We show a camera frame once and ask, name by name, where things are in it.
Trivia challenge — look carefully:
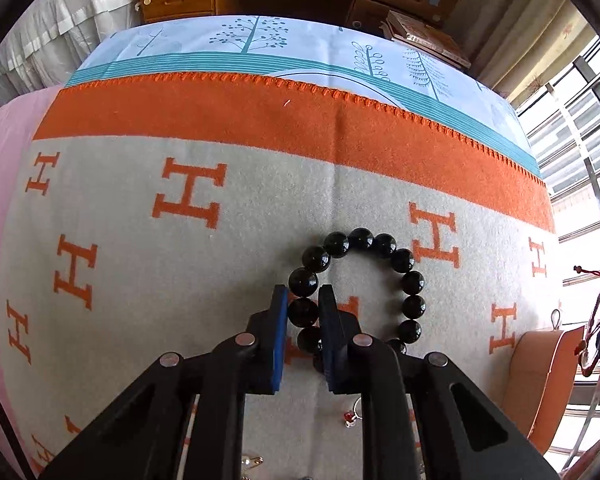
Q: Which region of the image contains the orange and grey patterned blanket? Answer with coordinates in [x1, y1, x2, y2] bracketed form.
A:
[0, 72, 556, 480]

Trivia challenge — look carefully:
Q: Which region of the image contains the pink bed sheet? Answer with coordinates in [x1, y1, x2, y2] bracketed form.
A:
[0, 87, 63, 461]

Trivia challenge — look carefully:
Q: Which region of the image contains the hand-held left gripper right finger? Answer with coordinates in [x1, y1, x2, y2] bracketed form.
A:
[317, 284, 563, 480]

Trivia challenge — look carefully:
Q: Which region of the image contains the light blue tree-print sheet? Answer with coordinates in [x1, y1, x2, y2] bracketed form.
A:
[65, 15, 541, 181]

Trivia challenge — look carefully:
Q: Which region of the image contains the metal window grille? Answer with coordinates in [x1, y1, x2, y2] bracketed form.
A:
[515, 35, 600, 471]

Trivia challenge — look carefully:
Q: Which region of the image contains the red string bracelet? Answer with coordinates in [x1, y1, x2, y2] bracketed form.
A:
[572, 264, 600, 377]

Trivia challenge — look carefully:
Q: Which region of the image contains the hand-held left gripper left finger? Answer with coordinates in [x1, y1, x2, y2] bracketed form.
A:
[39, 284, 289, 480]

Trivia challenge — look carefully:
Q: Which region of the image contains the silver ring with red bead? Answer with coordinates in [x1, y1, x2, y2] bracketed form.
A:
[342, 400, 365, 430]

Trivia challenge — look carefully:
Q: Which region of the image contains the beige curtain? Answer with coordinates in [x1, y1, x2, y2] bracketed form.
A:
[467, 0, 598, 106]

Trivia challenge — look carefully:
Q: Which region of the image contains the orange jewelry box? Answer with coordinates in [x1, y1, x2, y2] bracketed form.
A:
[500, 325, 587, 453]

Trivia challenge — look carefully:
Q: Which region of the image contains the white lace furniture cover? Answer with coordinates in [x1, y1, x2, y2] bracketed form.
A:
[0, 0, 143, 106]

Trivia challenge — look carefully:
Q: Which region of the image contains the black bead bracelet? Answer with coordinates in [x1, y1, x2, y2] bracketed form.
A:
[286, 227, 427, 367]

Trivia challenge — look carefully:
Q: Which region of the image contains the stack of books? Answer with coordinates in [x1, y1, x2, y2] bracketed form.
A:
[382, 9, 473, 71]

